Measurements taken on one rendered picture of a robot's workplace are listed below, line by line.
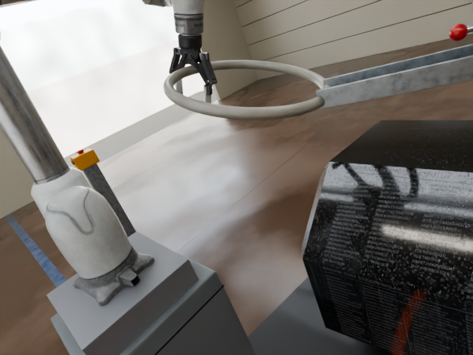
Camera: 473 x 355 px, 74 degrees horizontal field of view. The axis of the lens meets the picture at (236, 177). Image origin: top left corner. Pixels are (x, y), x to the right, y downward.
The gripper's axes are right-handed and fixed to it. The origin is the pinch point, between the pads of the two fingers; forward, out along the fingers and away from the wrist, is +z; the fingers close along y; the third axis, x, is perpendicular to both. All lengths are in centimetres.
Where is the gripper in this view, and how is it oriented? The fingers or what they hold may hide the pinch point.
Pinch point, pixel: (193, 96)
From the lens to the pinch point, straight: 114.8
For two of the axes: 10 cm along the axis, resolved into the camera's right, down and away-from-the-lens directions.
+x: 6.1, -4.3, 6.7
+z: -0.2, 8.3, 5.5
